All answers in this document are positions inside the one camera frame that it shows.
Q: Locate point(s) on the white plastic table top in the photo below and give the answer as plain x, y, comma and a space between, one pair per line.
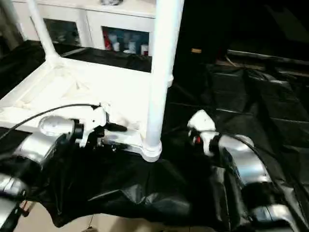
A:
96, 87

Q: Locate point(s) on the white plastic table leg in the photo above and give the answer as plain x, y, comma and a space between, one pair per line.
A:
41, 29
161, 72

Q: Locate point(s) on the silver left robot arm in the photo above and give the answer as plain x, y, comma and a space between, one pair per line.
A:
43, 135

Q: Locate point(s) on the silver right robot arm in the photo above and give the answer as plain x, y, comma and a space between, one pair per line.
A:
246, 164

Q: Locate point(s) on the small yellow label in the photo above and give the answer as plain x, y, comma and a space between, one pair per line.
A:
196, 50

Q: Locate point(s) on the black plastic mat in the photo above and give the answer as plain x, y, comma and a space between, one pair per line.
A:
270, 96

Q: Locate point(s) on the silver metal bar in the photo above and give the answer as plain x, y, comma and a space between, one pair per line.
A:
270, 57

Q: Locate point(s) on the white glass-door cabinet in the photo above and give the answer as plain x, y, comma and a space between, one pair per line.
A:
130, 12

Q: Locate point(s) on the grey curtain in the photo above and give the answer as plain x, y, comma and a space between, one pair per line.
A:
7, 24

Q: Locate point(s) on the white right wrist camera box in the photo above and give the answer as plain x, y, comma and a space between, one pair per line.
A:
200, 123

